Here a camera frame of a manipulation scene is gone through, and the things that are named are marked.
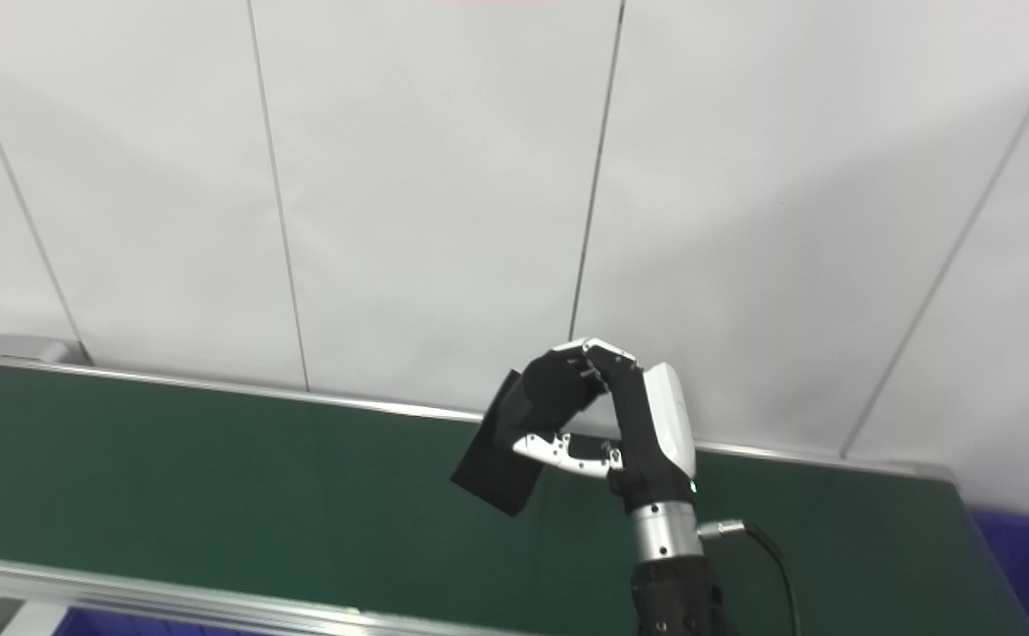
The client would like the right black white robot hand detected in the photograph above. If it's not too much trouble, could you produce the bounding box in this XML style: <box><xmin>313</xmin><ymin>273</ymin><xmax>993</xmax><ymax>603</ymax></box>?
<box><xmin>512</xmin><ymin>337</ymin><xmax>699</xmax><ymax>515</ymax></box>

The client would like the black cylinder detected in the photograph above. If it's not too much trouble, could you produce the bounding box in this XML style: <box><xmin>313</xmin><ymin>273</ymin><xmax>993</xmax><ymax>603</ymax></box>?
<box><xmin>450</xmin><ymin>351</ymin><xmax>608</xmax><ymax>518</ymax></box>

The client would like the green conveyor belt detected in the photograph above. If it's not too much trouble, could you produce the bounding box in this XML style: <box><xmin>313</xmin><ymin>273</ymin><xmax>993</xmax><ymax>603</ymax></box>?
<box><xmin>0</xmin><ymin>334</ymin><xmax>1029</xmax><ymax>636</ymax></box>

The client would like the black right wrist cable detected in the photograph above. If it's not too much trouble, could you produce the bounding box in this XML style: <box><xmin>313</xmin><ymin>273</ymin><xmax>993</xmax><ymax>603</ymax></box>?
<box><xmin>698</xmin><ymin>519</ymin><xmax>799</xmax><ymax>636</ymax></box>

